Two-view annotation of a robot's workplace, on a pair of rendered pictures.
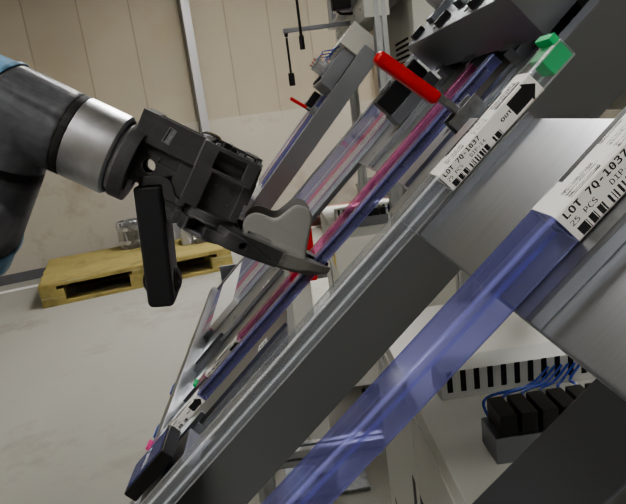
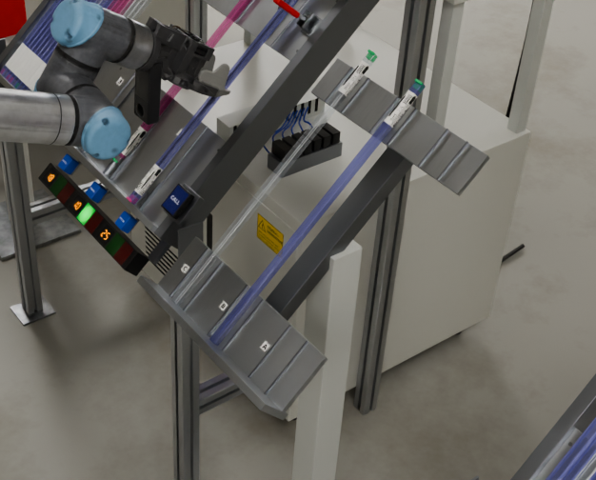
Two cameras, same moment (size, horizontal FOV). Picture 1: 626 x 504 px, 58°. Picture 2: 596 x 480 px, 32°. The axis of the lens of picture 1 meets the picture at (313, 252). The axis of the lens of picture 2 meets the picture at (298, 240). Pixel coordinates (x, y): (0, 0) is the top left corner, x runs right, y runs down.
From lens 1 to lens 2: 145 cm
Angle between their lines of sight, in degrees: 41
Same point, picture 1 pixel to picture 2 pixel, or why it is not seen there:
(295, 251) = (221, 87)
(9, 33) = not seen: outside the picture
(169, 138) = (170, 38)
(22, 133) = (112, 49)
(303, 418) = (237, 170)
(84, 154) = (140, 55)
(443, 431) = not seen: hidden behind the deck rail
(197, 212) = (184, 75)
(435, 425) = not seen: hidden behind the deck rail
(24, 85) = (112, 23)
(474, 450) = (265, 172)
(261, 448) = (219, 186)
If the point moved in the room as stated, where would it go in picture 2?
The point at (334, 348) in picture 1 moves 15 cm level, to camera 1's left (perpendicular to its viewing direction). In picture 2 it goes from (254, 135) to (178, 160)
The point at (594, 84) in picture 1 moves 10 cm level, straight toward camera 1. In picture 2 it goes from (360, 11) to (370, 38)
